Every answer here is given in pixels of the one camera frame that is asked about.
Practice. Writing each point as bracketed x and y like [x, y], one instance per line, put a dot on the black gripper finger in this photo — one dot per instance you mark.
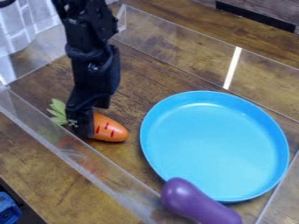
[80, 121]

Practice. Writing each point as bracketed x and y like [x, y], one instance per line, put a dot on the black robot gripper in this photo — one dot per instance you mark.
[89, 26]

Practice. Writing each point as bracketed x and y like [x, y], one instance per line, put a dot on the orange toy carrot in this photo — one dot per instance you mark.
[106, 129]

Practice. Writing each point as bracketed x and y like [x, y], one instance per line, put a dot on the blue round plastic tray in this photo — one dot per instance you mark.
[217, 141]

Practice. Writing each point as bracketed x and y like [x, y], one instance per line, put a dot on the white checkered curtain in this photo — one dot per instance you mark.
[32, 37]

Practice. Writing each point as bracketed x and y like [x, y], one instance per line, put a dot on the blue plastic object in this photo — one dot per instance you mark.
[9, 210]

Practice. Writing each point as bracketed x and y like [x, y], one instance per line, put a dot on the purple toy eggplant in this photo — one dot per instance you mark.
[184, 199]

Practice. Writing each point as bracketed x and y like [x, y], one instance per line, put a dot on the dark baseboard strip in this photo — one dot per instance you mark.
[255, 16]

